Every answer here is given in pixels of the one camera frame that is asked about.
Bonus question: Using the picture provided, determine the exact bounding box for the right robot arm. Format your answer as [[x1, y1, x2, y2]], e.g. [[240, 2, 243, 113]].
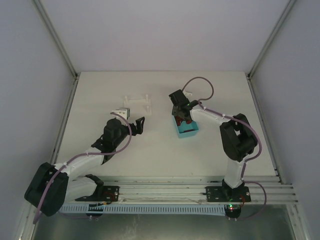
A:
[[169, 89, 261, 201]]

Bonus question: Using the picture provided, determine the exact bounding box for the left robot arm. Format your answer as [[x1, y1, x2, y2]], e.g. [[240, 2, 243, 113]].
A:
[[24, 114, 145, 223]]

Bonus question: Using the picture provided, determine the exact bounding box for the teal plastic bin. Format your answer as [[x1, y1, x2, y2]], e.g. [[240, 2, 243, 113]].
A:
[[172, 116, 199, 139]]

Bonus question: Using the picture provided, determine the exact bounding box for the white peg fixture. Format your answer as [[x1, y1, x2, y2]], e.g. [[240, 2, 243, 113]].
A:
[[123, 94, 152, 117]]

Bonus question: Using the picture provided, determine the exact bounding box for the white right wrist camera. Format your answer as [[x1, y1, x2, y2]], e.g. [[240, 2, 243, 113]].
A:
[[184, 91, 193, 97]]

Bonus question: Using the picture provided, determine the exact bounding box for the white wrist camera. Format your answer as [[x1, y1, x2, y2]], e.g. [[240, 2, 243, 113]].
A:
[[184, 91, 193, 97], [110, 107, 131, 120]]

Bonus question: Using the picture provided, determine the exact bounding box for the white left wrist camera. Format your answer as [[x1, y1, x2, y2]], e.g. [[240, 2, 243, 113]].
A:
[[110, 107, 131, 120]]

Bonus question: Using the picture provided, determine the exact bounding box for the left aluminium corner post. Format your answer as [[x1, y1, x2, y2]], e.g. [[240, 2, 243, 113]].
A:
[[32, 0, 79, 80]]

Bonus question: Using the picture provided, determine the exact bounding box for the aluminium corner post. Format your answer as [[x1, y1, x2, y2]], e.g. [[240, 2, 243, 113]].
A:
[[32, 0, 79, 80], [246, 0, 297, 79]]

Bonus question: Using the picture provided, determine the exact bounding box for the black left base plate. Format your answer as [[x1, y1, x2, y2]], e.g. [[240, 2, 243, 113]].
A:
[[75, 185, 120, 203]]

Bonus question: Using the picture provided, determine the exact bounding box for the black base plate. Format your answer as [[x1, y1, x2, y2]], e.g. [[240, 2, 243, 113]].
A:
[[75, 185, 120, 203], [204, 186, 252, 203]]

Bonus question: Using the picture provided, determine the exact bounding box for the right aluminium corner post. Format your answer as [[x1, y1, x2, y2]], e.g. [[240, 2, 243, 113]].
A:
[[246, 0, 297, 79]]

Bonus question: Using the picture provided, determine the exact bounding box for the slotted cable duct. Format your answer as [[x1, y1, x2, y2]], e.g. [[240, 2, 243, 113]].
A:
[[59, 203, 225, 216]]

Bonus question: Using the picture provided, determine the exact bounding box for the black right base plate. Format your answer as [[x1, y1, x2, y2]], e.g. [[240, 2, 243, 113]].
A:
[[204, 186, 252, 203]]

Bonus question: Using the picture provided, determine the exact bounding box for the aluminium mounting rail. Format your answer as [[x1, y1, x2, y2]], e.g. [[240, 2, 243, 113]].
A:
[[27, 174, 299, 205]]

